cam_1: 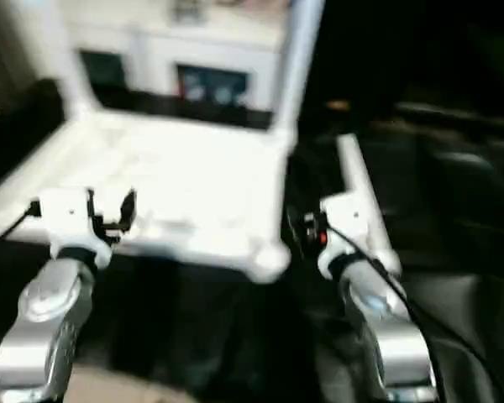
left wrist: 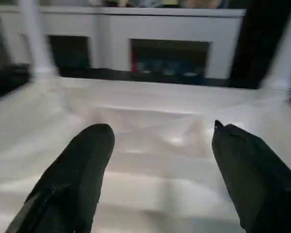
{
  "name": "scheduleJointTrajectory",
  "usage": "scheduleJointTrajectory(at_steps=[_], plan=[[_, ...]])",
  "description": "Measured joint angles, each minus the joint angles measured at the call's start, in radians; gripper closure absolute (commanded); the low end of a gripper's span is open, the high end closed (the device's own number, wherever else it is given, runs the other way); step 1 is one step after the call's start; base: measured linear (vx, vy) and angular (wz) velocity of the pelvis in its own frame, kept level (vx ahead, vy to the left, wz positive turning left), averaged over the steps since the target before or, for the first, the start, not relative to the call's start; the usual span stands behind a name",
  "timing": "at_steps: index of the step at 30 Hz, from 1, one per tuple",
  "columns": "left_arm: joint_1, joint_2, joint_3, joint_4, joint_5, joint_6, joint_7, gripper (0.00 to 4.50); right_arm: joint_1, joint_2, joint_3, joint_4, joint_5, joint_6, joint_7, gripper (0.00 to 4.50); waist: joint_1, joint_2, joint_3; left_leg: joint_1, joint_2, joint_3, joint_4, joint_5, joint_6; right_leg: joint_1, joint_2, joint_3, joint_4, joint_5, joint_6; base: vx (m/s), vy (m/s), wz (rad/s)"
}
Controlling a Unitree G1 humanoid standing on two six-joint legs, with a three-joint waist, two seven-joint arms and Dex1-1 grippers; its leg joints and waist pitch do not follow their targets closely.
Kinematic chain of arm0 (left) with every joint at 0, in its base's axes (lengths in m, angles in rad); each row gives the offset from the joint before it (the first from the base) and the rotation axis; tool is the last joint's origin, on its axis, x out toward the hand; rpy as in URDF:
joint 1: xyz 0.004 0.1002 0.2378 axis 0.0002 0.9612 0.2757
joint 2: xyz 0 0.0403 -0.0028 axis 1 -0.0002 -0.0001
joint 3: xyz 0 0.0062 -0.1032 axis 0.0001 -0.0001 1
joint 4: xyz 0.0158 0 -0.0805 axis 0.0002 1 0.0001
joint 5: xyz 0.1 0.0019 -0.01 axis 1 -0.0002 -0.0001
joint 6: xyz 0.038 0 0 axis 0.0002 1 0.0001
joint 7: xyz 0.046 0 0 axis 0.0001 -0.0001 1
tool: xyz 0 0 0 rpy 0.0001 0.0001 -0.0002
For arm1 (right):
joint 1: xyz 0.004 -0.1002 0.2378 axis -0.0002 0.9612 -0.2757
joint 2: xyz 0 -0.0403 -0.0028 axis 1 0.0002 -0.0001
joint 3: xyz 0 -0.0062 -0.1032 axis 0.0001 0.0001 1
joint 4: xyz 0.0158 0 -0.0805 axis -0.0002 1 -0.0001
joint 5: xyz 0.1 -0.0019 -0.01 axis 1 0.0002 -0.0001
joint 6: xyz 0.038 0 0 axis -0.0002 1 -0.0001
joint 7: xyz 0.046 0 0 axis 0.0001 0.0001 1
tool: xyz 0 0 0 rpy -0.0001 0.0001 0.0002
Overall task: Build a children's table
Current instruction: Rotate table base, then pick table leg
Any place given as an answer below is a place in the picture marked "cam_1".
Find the white plastic table top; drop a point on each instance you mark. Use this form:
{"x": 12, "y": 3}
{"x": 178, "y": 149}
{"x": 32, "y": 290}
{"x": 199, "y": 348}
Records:
{"x": 172, "y": 168}

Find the white plastic table leg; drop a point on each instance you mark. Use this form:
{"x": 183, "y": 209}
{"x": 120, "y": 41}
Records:
{"x": 296, "y": 71}
{"x": 73, "y": 71}
{"x": 355, "y": 168}

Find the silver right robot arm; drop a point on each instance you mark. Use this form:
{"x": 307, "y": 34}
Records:
{"x": 399, "y": 348}

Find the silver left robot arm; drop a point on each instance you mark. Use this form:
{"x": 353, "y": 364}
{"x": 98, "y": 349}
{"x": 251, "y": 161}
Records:
{"x": 46, "y": 315}

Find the black mat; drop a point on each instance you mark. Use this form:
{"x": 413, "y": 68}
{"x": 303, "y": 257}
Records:
{"x": 172, "y": 315}

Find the white cabinet with glass doors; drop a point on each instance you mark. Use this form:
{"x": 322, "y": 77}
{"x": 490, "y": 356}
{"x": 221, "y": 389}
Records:
{"x": 193, "y": 42}

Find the dark grey curtain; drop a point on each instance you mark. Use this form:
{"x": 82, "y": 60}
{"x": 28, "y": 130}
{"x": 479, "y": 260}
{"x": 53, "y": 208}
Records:
{"x": 8, "y": 42}

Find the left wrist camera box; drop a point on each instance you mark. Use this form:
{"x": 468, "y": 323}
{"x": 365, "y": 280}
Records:
{"x": 67, "y": 214}

